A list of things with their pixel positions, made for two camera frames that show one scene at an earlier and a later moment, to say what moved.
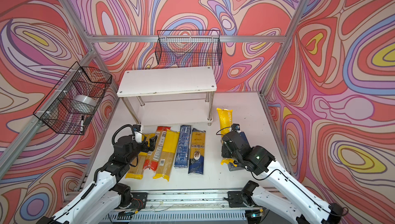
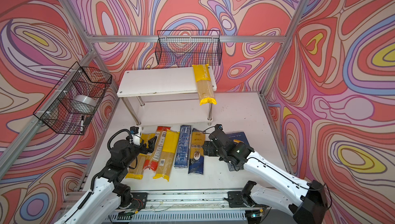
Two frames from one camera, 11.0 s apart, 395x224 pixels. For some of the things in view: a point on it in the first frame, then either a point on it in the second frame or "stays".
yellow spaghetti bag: (225, 116) → (202, 77)
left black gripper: (151, 145) stays
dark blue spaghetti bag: (197, 152) stays
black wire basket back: (189, 48) stays
